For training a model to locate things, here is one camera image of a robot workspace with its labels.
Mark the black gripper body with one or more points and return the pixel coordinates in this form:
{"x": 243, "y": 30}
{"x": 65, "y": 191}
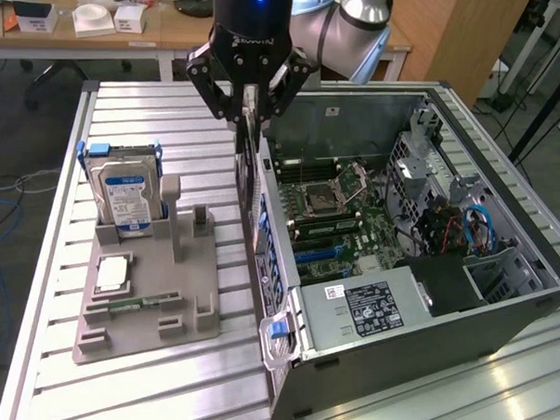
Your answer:
{"x": 251, "y": 27}

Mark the black graphics card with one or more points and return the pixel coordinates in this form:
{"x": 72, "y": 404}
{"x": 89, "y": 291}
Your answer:
{"x": 246, "y": 139}

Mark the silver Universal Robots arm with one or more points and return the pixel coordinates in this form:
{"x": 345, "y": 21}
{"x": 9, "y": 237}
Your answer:
{"x": 343, "y": 31}

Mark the black round lamp base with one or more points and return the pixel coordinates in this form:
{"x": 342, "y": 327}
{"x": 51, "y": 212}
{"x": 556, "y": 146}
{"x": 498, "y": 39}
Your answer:
{"x": 193, "y": 4}

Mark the wooden desk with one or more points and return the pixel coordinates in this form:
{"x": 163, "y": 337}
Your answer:
{"x": 176, "y": 29}

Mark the small white labelled box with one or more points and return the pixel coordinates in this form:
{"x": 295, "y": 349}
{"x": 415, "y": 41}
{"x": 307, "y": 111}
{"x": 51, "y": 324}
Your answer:
{"x": 130, "y": 19}

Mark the metal socket cover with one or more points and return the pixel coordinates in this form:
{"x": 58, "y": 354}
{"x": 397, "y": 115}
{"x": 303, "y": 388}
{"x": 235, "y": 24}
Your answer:
{"x": 346, "y": 172}

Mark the CPU socket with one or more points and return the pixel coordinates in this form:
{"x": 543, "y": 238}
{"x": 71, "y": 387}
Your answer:
{"x": 320, "y": 200}

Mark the white box with round insert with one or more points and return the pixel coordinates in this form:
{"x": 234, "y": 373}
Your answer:
{"x": 93, "y": 22}

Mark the hard disk with blue carrier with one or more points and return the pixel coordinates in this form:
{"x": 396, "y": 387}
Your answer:
{"x": 122, "y": 198}

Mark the black office chair base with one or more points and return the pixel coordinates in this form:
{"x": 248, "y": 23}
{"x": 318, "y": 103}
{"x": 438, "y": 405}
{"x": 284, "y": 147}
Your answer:
{"x": 53, "y": 72}

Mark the metal disk bay cage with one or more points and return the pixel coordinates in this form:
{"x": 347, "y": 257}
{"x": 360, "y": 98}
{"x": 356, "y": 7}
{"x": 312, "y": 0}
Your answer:
{"x": 416, "y": 179}

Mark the blue expansion slot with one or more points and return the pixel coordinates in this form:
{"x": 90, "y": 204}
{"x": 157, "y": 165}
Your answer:
{"x": 322, "y": 254}

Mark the wooden cabinet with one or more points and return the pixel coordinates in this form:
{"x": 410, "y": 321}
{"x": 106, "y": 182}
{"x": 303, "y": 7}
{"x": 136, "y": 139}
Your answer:
{"x": 464, "y": 41}

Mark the white box with dark top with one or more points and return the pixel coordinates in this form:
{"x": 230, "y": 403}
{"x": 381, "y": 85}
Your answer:
{"x": 35, "y": 20}

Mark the grey parts rack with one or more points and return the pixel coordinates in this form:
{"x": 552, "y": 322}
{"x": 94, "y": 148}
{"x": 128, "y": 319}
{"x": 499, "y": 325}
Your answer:
{"x": 156, "y": 279}

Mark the silver CPU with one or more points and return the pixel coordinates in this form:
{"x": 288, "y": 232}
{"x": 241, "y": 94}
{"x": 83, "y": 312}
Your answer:
{"x": 112, "y": 274}

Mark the green RAM stick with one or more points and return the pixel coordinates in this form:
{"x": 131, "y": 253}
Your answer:
{"x": 136, "y": 302}

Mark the grey power supply unit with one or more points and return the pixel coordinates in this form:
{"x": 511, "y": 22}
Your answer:
{"x": 373, "y": 307}

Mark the black plastic shroud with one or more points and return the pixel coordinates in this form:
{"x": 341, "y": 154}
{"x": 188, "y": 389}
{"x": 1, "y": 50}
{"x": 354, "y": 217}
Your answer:
{"x": 439, "y": 282}

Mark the blue case latch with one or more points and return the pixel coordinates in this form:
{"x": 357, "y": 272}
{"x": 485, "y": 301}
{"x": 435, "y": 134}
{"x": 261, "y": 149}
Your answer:
{"x": 275, "y": 333}

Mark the black stand pole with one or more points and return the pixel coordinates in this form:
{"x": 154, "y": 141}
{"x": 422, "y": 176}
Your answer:
{"x": 546, "y": 91}

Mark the open dark grey PC case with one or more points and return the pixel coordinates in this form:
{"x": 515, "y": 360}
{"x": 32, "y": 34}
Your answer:
{"x": 394, "y": 364}

